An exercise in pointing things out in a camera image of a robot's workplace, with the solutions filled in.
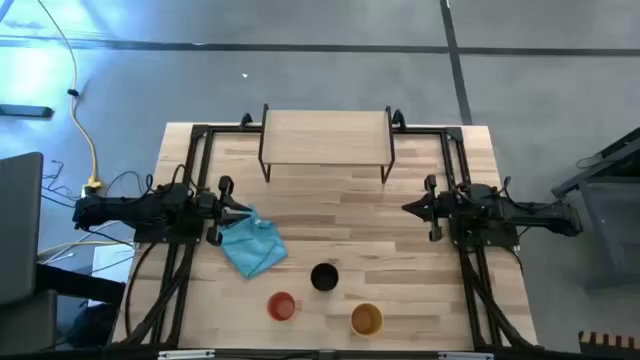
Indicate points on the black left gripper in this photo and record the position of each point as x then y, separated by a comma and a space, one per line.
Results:
212, 207

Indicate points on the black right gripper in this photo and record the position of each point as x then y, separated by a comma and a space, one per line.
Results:
442, 207

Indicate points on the red cup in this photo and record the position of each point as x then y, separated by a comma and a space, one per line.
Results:
281, 306

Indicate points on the black cup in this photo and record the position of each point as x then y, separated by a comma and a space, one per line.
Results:
324, 277

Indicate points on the yellow cup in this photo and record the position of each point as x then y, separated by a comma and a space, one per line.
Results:
366, 320

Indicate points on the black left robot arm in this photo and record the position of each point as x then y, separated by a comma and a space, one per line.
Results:
125, 210

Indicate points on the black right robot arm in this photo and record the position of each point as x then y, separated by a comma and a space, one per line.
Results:
525, 212

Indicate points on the wooden shelf with black legs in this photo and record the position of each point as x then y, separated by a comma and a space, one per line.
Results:
325, 137

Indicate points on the blue folded cloth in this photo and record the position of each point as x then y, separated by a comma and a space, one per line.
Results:
252, 245

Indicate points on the black clamp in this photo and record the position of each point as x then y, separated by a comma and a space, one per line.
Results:
398, 120
246, 122

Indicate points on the white box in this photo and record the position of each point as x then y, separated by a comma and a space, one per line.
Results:
112, 260

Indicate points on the dark metal cart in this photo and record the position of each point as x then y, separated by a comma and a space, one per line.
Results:
600, 165

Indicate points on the grey flat panel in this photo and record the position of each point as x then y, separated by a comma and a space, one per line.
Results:
20, 225

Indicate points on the striped wooden block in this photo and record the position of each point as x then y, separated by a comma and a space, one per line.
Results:
607, 345

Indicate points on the black flat bar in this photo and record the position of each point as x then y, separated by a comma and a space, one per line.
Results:
25, 111

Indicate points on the white aluminium bracket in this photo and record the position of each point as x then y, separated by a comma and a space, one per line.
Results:
186, 355

